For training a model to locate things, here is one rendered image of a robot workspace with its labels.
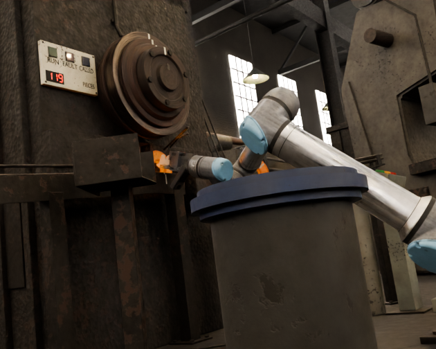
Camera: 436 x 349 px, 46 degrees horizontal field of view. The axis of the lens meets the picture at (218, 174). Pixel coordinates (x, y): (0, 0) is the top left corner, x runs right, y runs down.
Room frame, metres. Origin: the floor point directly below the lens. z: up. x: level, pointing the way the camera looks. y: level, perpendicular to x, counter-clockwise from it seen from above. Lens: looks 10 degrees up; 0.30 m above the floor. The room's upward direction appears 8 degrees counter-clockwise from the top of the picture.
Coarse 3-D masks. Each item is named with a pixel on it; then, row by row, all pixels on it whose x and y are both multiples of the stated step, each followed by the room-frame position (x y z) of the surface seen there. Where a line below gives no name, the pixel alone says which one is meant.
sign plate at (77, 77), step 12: (60, 48) 1.92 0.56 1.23; (48, 60) 1.87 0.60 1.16; (60, 60) 1.92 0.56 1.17; (48, 72) 1.87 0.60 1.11; (60, 72) 1.91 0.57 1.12; (72, 72) 1.96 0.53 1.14; (84, 72) 2.01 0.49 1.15; (48, 84) 1.87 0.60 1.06; (60, 84) 1.91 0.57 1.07; (72, 84) 1.95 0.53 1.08; (84, 84) 2.00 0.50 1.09; (96, 84) 2.05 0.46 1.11
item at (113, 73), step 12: (132, 36) 2.06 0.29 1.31; (144, 36) 2.12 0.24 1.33; (120, 48) 2.00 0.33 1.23; (168, 48) 2.24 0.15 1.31; (108, 60) 2.00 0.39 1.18; (108, 72) 1.99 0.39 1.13; (108, 84) 2.00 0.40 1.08; (120, 84) 1.99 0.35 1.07; (120, 96) 1.98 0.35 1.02; (120, 108) 2.02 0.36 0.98; (132, 108) 2.03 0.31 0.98; (132, 120) 2.06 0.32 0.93; (144, 120) 2.08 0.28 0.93; (180, 120) 2.26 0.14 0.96; (144, 132) 2.13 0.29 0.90; (156, 132) 2.13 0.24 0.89; (168, 132) 2.19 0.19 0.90
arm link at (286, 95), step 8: (280, 88) 1.54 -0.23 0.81; (280, 96) 1.50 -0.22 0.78; (288, 96) 1.51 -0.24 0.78; (296, 96) 1.55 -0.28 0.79; (288, 104) 1.50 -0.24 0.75; (296, 104) 1.54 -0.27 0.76; (296, 112) 1.55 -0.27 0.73; (248, 152) 1.92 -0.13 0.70; (240, 160) 2.04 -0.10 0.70; (248, 160) 1.97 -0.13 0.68; (256, 160) 1.95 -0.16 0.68; (240, 168) 2.06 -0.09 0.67; (248, 168) 2.04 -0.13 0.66; (256, 168) 2.05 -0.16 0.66
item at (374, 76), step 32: (352, 0) 4.37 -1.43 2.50; (384, 0) 4.00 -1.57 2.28; (416, 0) 3.87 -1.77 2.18; (352, 32) 4.38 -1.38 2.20; (384, 32) 4.01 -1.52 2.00; (416, 32) 3.91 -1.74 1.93; (352, 64) 4.41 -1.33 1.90; (384, 64) 4.17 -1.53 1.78; (416, 64) 3.96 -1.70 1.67; (352, 96) 4.43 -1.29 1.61; (384, 96) 4.21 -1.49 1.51; (416, 96) 4.22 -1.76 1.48; (352, 128) 4.50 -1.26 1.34; (384, 128) 4.26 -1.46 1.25; (416, 128) 4.23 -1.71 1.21; (384, 160) 4.30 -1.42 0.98; (416, 160) 4.12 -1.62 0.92; (416, 192) 4.11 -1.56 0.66
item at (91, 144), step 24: (72, 144) 1.50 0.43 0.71; (96, 144) 1.50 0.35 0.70; (120, 144) 1.50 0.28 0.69; (96, 168) 1.50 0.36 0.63; (120, 168) 1.50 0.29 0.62; (144, 168) 1.75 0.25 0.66; (96, 192) 1.72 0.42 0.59; (120, 192) 1.62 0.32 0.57; (120, 216) 1.62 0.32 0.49; (120, 240) 1.62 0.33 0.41; (120, 264) 1.62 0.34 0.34; (120, 288) 1.62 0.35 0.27; (144, 312) 1.67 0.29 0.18; (144, 336) 1.63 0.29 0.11
